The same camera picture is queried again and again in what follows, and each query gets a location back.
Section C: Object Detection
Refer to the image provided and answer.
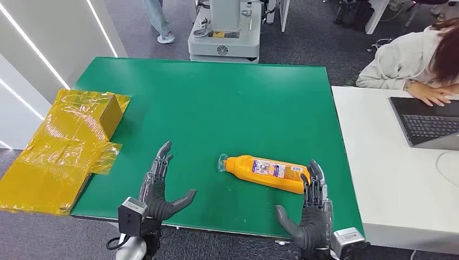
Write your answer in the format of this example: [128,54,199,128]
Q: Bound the black bags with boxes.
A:
[332,0,376,33]

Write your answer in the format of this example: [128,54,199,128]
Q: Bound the cable on floor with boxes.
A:
[366,37,394,53]

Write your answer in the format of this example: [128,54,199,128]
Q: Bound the orange plastic bottle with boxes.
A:
[217,153,311,195]

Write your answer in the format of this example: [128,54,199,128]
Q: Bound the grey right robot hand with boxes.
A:
[275,159,334,251]

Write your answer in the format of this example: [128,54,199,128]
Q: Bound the white wheeled machine base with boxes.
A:
[187,0,263,64]

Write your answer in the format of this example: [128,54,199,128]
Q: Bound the white desk leg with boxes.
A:
[365,0,390,35]

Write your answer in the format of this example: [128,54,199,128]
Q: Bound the person's leg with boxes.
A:
[143,0,176,45]

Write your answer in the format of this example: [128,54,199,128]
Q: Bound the person's hand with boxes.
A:
[406,81,453,107]

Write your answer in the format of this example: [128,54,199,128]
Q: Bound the dark grey laptop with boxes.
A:
[389,96,459,152]

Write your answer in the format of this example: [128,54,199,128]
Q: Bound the person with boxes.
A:
[356,17,459,98]

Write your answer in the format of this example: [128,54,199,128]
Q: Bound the white round pad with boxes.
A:
[435,151,459,187]

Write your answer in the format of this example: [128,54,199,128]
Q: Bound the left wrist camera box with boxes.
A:
[117,196,148,238]

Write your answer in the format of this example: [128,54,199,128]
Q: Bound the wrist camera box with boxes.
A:
[330,227,370,260]
[117,196,148,238]

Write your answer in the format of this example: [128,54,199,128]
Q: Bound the yellow taped cardboard box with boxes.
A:
[0,89,131,216]

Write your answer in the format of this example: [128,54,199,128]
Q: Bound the grey metal clamp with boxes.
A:
[193,18,213,39]

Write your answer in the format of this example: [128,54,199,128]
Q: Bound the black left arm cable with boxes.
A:
[106,235,127,251]

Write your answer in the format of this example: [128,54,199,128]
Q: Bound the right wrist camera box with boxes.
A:
[330,227,370,260]

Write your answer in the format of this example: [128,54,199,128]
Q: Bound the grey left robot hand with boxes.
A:
[139,140,198,231]

